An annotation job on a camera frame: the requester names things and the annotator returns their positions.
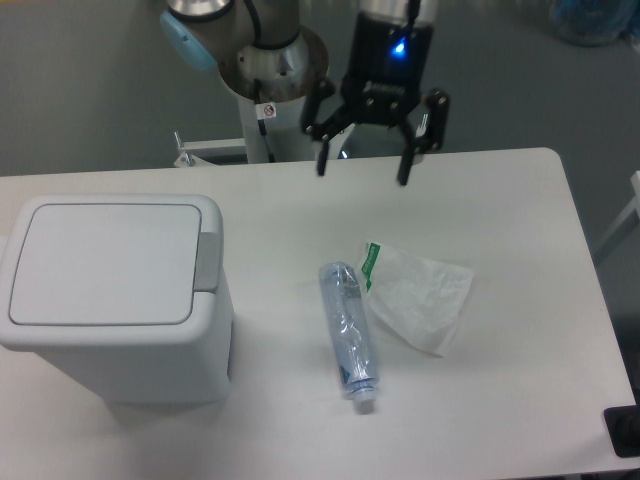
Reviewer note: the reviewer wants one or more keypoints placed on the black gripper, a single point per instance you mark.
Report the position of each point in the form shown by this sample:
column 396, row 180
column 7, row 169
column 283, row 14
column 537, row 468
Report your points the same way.
column 381, row 86

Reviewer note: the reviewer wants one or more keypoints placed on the white push-lid trash can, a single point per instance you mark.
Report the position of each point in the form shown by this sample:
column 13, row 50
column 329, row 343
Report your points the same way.
column 124, row 293

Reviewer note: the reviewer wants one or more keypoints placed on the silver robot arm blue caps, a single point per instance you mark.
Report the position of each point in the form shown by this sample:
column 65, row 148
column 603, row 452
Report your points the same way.
column 278, row 70

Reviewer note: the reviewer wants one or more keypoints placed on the white plastic bag green strip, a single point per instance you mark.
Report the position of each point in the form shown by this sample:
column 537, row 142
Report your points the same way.
column 419, row 299

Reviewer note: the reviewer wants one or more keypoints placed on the blue plastic bag on floor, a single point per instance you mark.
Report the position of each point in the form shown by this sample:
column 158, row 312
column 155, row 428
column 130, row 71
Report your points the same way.
column 591, row 23

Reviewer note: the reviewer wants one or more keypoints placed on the crushed clear plastic bottle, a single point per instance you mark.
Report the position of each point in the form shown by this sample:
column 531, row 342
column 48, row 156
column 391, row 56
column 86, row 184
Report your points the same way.
column 349, row 334

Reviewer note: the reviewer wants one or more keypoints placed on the white furniture leg right edge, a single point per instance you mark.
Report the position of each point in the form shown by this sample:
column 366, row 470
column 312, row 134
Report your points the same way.
column 621, row 227

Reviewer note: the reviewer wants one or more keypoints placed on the black device at table edge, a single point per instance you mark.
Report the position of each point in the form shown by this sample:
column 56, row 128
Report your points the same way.
column 623, row 427

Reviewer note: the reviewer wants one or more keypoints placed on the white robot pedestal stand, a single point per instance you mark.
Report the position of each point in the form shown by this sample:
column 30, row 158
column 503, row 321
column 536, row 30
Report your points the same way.
column 270, row 134

